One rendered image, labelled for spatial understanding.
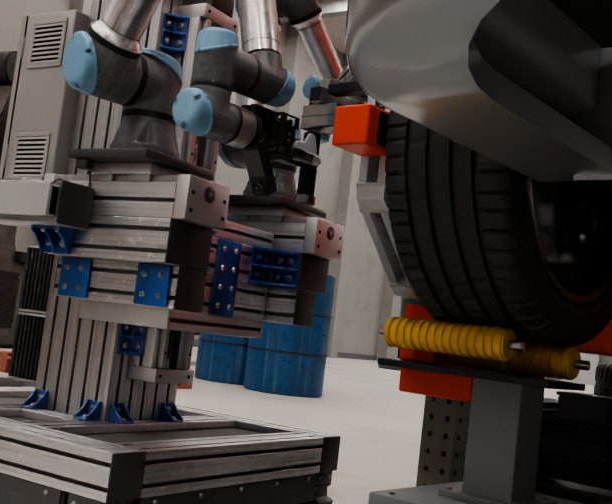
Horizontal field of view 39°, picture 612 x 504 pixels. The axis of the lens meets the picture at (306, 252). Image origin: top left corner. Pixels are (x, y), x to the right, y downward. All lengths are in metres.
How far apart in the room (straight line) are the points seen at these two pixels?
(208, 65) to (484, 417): 0.80
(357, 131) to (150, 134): 0.56
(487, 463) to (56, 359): 1.10
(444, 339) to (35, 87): 1.31
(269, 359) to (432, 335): 5.00
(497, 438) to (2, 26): 11.12
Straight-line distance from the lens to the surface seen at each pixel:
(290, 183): 2.27
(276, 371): 6.53
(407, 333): 1.61
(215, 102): 1.54
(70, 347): 2.19
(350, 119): 1.50
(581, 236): 1.87
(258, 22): 1.70
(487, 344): 1.53
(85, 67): 1.81
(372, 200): 1.54
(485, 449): 1.64
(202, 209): 1.77
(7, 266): 8.47
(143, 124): 1.88
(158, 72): 1.91
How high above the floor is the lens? 0.49
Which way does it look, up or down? 5 degrees up
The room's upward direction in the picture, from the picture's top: 7 degrees clockwise
